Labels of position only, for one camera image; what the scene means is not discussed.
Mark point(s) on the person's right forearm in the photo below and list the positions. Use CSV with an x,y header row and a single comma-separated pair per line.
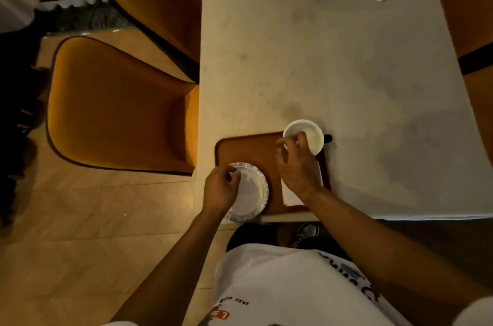
x,y
385,252

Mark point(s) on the white printed t-shirt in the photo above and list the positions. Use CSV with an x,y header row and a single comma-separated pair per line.
x,y
285,287

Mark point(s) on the small black object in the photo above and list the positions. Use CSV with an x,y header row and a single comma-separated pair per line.
x,y
327,139

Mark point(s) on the grey sneaker shoe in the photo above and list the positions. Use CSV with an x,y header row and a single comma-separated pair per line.
x,y
306,232

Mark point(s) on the brown plastic tray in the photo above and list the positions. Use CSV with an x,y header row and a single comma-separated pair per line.
x,y
250,150

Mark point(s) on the black trousers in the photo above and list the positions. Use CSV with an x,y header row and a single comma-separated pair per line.
x,y
250,235

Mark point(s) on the person's left hand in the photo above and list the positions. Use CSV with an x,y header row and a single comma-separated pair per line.
x,y
217,193

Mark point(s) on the person's left forearm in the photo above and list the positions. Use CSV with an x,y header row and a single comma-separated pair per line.
x,y
169,271

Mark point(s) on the white round cup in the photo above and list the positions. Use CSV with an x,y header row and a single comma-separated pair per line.
x,y
314,135

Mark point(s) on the white paper napkin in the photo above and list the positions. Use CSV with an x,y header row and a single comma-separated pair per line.
x,y
289,196

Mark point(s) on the person's left thumb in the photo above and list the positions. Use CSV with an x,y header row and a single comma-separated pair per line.
x,y
235,180

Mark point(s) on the person's right hand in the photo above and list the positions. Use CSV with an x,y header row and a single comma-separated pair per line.
x,y
298,173

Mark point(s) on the silver foil paper plate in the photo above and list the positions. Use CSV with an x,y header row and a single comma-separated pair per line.
x,y
252,191

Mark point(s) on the person's right thumb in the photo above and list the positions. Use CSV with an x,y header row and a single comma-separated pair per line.
x,y
280,160

